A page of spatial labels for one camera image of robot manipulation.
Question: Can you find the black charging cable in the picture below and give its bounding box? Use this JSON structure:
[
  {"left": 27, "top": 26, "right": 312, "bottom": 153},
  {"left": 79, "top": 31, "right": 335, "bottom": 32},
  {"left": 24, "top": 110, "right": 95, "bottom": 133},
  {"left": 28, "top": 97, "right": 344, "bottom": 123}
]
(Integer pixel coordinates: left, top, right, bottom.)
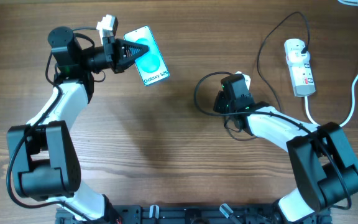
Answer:
[{"left": 222, "top": 11, "right": 311, "bottom": 142}]

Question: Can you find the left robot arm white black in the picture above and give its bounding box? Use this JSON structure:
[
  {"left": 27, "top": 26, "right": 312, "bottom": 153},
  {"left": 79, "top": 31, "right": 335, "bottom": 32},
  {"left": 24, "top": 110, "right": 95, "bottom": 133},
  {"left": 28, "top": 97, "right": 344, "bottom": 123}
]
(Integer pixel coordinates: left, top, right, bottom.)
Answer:
[{"left": 6, "top": 26, "right": 149, "bottom": 223}]

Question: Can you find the blue Galaxy S25 smartphone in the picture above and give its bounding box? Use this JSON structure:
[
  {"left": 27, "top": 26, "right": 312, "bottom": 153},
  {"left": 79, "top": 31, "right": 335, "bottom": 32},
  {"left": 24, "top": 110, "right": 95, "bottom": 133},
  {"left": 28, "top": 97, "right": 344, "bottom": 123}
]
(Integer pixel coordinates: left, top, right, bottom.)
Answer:
[{"left": 124, "top": 26, "right": 170, "bottom": 86}]

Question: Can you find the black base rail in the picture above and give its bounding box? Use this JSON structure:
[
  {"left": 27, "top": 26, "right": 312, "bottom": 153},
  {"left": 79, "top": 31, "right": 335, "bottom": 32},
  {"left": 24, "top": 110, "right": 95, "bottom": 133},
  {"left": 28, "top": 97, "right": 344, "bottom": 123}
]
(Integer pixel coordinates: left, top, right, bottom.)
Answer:
[{"left": 54, "top": 203, "right": 332, "bottom": 224}]

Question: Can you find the white power strip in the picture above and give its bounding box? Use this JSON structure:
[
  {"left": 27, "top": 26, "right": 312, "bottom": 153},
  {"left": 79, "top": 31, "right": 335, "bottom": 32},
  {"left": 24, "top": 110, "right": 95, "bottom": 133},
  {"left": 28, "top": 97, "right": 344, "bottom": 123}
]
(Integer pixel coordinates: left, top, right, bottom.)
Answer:
[{"left": 284, "top": 39, "right": 316, "bottom": 97}]

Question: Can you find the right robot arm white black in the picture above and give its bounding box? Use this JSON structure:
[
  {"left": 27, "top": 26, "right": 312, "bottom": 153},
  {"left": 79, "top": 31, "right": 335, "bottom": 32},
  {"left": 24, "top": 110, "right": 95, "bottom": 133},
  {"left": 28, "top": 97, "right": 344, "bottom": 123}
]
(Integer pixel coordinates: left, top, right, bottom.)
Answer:
[{"left": 214, "top": 73, "right": 358, "bottom": 223}]

